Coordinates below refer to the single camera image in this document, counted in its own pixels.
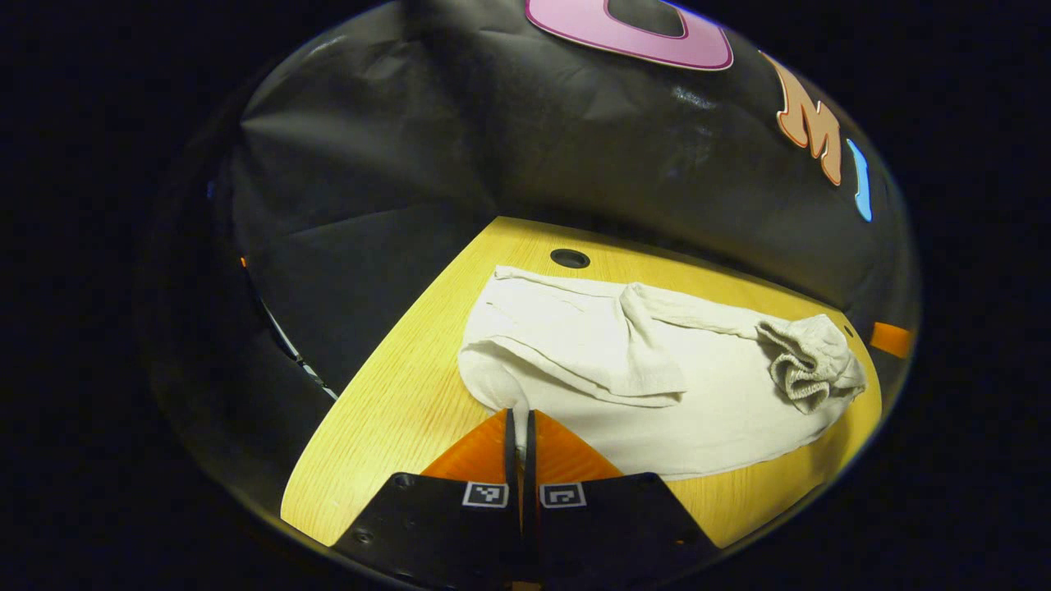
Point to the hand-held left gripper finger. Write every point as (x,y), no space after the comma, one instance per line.
(511,460)
(531,460)

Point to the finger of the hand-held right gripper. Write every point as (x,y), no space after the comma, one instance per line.
(891,340)

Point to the cream white jeans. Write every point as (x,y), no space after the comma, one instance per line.
(706,410)

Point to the black backdrop cloth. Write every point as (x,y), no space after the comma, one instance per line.
(493,148)

